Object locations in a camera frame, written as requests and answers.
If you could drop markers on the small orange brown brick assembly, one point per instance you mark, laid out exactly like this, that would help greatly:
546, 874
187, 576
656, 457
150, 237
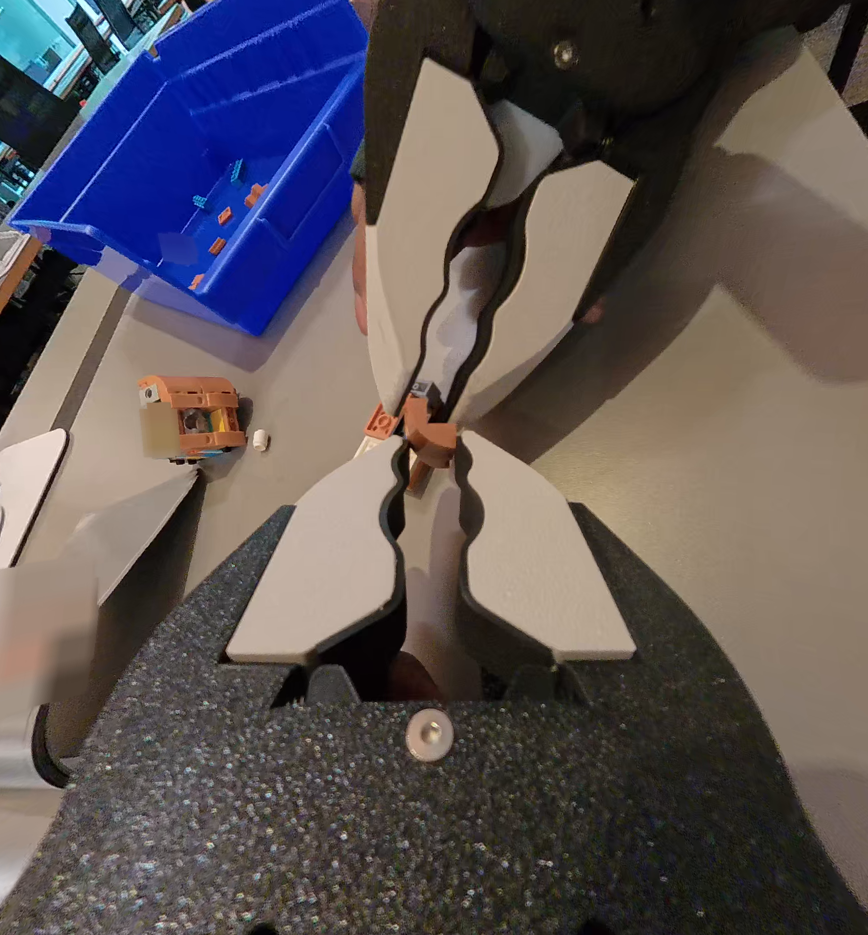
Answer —
384, 422

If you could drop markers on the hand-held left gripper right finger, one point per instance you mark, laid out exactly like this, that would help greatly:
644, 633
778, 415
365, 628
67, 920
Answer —
543, 577

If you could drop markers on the grey desk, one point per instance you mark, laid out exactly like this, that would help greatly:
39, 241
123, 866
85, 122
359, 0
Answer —
697, 475

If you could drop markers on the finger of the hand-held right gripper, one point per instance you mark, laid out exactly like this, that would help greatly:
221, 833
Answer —
558, 256
419, 219

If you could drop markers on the colourful brick model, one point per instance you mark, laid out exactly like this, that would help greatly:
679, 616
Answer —
200, 413

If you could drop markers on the blue plastic bin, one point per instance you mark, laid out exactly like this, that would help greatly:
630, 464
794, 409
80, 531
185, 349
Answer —
185, 146

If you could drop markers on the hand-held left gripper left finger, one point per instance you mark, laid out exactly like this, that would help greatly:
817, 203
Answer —
317, 577

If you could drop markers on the brown notched brick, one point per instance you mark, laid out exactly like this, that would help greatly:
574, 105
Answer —
430, 438

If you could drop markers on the long wooden table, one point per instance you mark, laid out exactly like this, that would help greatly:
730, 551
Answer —
10, 307

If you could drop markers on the person's left hand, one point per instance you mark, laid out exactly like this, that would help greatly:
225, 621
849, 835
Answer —
413, 676

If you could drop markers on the white metal stand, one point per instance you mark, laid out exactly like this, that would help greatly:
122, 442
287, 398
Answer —
17, 475

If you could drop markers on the loose orange bricks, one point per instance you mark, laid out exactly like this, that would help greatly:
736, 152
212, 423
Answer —
222, 219

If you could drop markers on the grey instruction booklet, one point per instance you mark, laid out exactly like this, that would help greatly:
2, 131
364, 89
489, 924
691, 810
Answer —
142, 526

